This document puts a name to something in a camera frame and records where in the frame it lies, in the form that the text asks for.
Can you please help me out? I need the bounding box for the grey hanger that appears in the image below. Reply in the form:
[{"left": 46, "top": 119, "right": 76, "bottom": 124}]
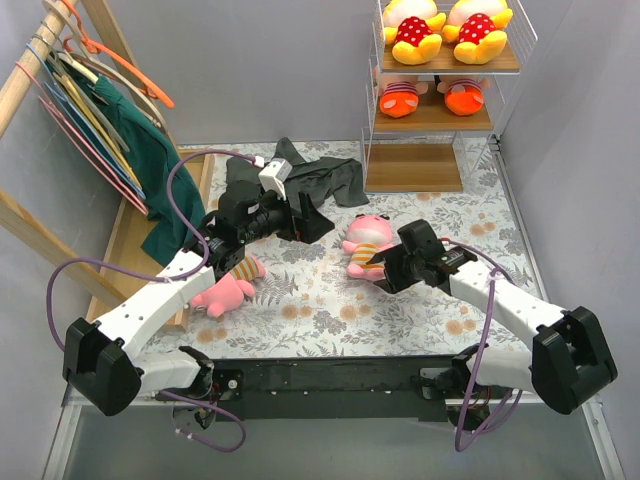
[{"left": 49, "top": 49, "right": 130, "bottom": 152}]

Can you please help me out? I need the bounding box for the black-haired doll striped shirt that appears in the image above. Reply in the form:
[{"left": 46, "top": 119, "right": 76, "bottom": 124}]
[{"left": 374, "top": 74, "right": 429, "bottom": 119}]

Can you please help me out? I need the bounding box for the blue hanger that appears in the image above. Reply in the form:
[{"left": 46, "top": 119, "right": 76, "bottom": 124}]
[{"left": 26, "top": 44, "right": 146, "bottom": 200}]

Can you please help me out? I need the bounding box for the wooden clothes rack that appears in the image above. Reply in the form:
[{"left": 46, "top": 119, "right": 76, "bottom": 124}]
[{"left": 0, "top": 0, "right": 216, "bottom": 331}]

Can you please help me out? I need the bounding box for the pink hanger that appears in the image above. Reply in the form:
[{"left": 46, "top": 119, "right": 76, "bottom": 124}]
[{"left": 15, "top": 61, "right": 148, "bottom": 216}]

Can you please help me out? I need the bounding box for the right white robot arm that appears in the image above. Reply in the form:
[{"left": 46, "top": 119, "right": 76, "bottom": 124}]
[{"left": 372, "top": 220, "right": 618, "bottom": 415}]

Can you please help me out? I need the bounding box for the green shirt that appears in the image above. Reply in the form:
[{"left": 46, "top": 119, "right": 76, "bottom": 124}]
[{"left": 71, "top": 72, "right": 205, "bottom": 266}]

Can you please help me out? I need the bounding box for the dark grey cloth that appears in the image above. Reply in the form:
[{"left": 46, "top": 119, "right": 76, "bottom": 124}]
[{"left": 225, "top": 136, "right": 370, "bottom": 209}]

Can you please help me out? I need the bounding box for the orange hanger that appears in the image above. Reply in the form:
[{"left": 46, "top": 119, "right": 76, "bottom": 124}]
[{"left": 62, "top": 0, "right": 175, "bottom": 109}]

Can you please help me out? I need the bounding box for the wire and wood shelf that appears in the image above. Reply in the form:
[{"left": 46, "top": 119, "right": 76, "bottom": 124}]
[{"left": 360, "top": 0, "right": 539, "bottom": 194}]

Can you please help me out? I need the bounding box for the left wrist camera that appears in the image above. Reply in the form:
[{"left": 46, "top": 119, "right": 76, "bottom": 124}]
[{"left": 253, "top": 156, "right": 292, "bottom": 200}]

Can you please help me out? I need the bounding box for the beige hanger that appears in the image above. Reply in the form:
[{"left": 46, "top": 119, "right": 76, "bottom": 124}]
[{"left": 43, "top": 1, "right": 171, "bottom": 140}]

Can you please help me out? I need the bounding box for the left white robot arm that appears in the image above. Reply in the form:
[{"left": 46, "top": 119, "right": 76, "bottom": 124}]
[{"left": 63, "top": 181, "right": 335, "bottom": 416}]

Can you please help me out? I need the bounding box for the yellow hanger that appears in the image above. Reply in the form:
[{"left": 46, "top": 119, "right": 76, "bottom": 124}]
[{"left": 53, "top": 73, "right": 142, "bottom": 190}]

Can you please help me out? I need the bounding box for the floral table mat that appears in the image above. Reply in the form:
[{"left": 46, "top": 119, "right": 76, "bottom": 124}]
[{"left": 144, "top": 139, "right": 540, "bottom": 358}]

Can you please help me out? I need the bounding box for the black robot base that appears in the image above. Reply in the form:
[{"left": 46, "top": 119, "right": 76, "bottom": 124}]
[{"left": 154, "top": 355, "right": 465, "bottom": 422}]

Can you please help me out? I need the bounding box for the yellow frog plush big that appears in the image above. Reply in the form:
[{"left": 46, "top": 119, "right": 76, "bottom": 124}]
[{"left": 382, "top": 0, "right": 447, "bottom": 66}]

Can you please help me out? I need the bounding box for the pink pig plush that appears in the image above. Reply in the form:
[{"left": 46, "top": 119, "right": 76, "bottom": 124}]
[
  {"left": 190, "top": 254, "right": 266, "bottom": 318},
  {"left": 342, "top": 214, "right": 393, "bottom": 282}
]

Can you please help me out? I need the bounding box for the yellow frog plush small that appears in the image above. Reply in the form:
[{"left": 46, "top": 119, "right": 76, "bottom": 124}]
[{"left": 442, "top": 0, "right": 513, "bottom": 65}]

